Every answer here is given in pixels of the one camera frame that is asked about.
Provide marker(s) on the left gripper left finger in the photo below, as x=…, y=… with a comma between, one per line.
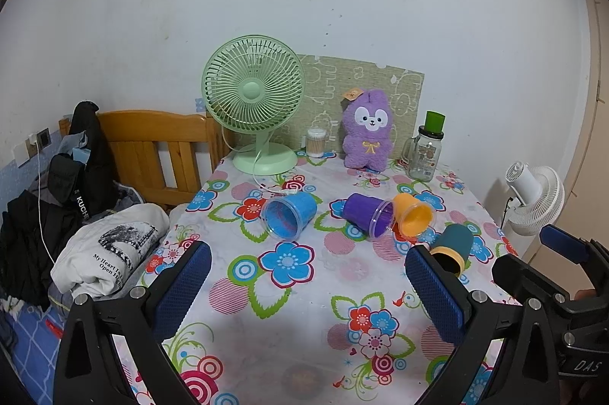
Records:
x=88, y=369

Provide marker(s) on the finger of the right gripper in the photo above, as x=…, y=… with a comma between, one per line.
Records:
x=524, y=282
x=568, y=243

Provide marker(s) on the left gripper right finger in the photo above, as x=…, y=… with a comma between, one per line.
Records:
x=525, y=371

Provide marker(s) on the blue plastic cup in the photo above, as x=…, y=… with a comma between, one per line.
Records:
x=286, y=217

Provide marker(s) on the dark teal yellow cup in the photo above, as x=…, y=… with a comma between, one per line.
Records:
x=452, y=248

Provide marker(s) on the orange plastic cup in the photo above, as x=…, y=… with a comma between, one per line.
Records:
x=411, y=216

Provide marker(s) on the purple plastic cup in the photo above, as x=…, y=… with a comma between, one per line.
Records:
x=371, y=215

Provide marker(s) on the white floor fan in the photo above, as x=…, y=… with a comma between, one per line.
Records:
x=540, y=197

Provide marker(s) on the white printed t-shirt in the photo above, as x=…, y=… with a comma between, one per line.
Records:
x=101, y=256

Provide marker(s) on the blue checkered bedsheet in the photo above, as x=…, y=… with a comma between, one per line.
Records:
x=32, y=345

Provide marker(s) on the floral tablecloth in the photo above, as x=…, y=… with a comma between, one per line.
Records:
x=328, y=318

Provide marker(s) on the glass jar green lid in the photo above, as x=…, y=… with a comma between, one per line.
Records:
x=421, y=153

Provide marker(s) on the purple plush toy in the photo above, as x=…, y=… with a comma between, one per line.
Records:
x=367, y=122

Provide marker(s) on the cotton swab container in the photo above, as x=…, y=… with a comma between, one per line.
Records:
x=315, y=142

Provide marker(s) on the green desk fan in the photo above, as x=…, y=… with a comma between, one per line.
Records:
x=252, y=85

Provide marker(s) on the patterned green foam board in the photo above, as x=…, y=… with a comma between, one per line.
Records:
x=327, y=79

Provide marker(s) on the wall power socket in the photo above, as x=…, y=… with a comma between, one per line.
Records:
x=43, y=138

